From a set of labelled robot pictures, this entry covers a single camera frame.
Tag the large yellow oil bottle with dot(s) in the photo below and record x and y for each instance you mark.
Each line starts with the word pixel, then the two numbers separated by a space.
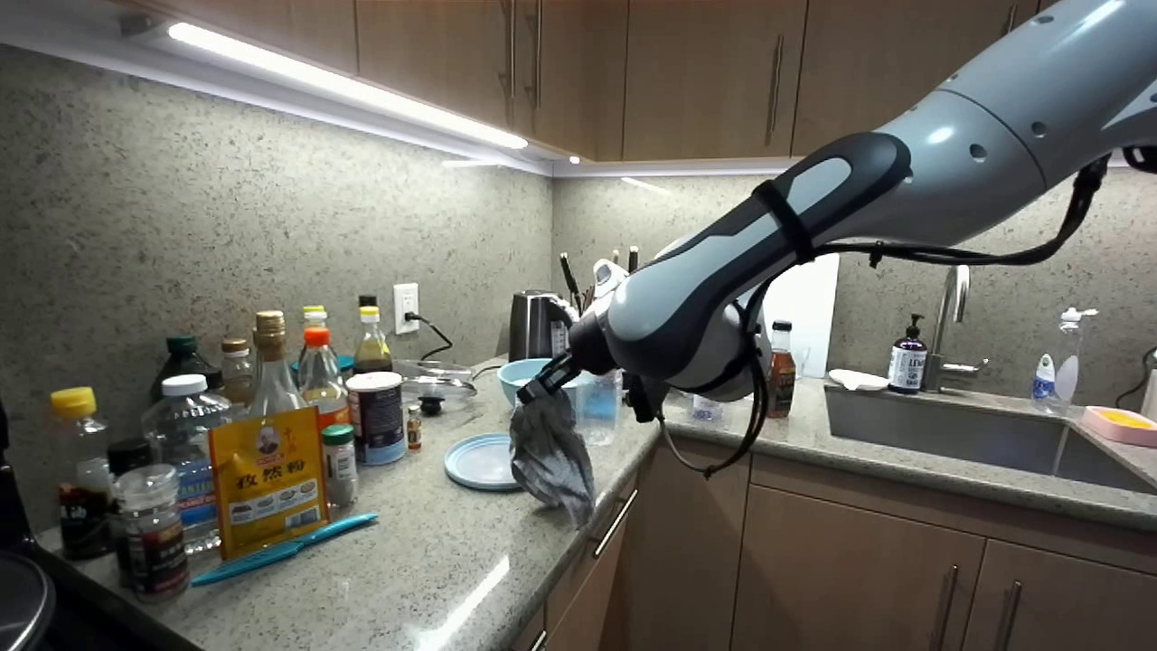
pixel 269 482

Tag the white paper towel roll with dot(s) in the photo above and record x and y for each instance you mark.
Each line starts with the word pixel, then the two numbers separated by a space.
pixel 807 313

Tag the small jar green lid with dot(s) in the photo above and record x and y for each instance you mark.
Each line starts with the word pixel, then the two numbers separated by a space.
pixel 341 473

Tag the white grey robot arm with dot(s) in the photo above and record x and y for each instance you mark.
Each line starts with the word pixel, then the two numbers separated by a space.
pixel 962 159

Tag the tall bottle tan cap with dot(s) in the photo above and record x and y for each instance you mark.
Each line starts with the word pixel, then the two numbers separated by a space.
pixel 272 373

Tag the black kettle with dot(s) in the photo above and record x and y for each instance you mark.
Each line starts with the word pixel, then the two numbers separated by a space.
pixel 536 323

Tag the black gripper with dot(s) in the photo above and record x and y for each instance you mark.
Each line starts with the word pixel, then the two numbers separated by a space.
pixel 582 351

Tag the yellow liquid bottle black cap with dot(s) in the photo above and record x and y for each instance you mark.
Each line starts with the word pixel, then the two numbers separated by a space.
pixel 372 344

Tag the steel sink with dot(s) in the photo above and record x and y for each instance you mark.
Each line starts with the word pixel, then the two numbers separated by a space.
pixel 962 437

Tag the chrome faucet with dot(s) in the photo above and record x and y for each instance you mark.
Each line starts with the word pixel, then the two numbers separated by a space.
pixel 957 313

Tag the pink yellow sponge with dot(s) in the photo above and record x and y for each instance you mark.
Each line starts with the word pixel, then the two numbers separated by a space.
pixel 1123 426

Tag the small blue bottle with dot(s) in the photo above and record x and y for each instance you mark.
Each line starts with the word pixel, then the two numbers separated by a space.
pixel 1041 383

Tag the dark jar white lid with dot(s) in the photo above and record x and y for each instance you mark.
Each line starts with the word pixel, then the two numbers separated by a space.
pixel 377 420

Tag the light blue plate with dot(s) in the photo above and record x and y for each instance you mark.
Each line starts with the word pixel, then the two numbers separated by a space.
pixel 474 466

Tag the glass jar dark contents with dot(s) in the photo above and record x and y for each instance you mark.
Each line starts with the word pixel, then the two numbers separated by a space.
pixel 148 544

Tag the bottle with yellow cap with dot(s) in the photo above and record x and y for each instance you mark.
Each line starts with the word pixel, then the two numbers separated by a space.
pixel 317 317

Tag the small spice bottle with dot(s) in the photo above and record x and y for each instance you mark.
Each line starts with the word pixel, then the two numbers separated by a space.
pixel 413 427

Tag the brown sauce bottle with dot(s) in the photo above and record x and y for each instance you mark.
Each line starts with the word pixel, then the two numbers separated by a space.
pixel 781 373

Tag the white wall outlet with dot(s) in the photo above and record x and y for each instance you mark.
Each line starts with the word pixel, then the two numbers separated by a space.
pixel 405 309

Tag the teal plastic utensil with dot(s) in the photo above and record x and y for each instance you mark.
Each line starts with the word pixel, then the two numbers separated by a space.
pixel 282 552

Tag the under cabinet light strip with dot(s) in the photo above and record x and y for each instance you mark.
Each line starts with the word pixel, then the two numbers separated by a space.
pixel 337 85
pixel 689 169

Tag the clear plastic cup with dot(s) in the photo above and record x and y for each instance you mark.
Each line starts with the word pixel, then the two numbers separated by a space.
pixel 596 411

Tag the bottle with brown cap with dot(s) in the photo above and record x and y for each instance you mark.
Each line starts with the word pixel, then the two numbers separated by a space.
pixel 236 373

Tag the clear bottle white cap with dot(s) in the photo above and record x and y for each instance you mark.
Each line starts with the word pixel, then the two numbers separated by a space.
pixel 187 448

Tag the wooden lower cabinet door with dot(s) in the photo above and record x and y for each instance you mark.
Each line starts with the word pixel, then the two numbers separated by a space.
pixel 845 582
pixel 1086 602

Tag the dark sauce bottle yellow cap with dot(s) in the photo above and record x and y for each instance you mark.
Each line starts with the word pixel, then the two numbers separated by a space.
pixel 77 482

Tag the wooden lower cabinet panel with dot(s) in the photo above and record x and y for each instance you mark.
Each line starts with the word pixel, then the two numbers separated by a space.
pixel 689 554

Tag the dark soap pump bottle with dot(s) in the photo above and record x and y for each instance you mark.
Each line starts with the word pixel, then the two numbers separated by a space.
pixel 910 365

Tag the light blue bowl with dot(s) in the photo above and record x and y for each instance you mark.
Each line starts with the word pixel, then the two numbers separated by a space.
pixel 529 373

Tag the grey towel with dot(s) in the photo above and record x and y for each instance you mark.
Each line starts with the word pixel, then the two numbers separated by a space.
pixel 547 466

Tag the black kitchen utensils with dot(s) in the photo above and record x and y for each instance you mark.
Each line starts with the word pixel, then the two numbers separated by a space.
pixel 565 276

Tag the white cloth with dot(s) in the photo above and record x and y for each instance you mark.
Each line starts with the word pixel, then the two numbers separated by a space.
pixel 857 383

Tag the wooden drawer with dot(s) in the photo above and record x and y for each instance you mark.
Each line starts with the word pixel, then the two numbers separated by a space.
pixel 578 591

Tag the clear glass lid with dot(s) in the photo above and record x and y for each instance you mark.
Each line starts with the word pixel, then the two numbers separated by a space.
pixel 446 385

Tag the orange cap sauce bottle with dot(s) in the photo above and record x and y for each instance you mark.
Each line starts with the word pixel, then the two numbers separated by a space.
pixel 319 385

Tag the dark green bottle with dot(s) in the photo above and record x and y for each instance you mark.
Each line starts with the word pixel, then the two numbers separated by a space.
pixel 187 365

